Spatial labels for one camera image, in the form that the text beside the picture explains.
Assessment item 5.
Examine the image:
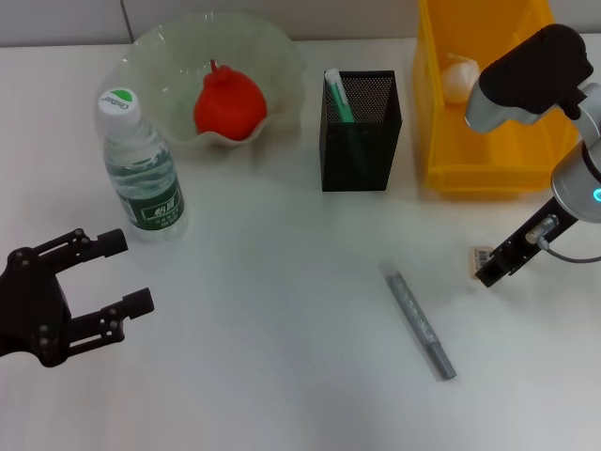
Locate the beige barcode eraser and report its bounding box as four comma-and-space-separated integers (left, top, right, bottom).
469, 244, 494, 281

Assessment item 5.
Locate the grey marker pen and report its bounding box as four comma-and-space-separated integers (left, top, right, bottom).
378, 262, 457, 381

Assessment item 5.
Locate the translucent wavy fruit bowl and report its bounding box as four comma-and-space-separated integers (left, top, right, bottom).
96, 12, 307, 150

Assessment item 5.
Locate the mint green pen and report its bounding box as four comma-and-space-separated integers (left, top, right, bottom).
324, 69, 365, 174

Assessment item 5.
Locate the yellow plastic bin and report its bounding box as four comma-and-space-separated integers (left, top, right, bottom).
411, 0, 581, 194

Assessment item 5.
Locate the clear green-label water bottle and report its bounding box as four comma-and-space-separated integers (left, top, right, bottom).
97, 86, 188, 241

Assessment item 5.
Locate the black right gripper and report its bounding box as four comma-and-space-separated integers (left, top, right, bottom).
474, 196, 578, 288

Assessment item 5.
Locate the black mesh pen holder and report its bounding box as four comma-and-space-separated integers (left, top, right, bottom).
320, 70, 403, 193

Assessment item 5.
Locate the orange-red toy fruit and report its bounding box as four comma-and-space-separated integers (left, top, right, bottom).
193, 59, 269, 141

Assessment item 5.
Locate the grey right arm cable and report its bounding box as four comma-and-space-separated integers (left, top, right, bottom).
537, 234, 601, 263

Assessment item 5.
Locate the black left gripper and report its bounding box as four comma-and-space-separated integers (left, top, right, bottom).
0, 228, 155, 368

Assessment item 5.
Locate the white paper ball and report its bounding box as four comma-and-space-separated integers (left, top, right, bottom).
441, 53, 481, 104

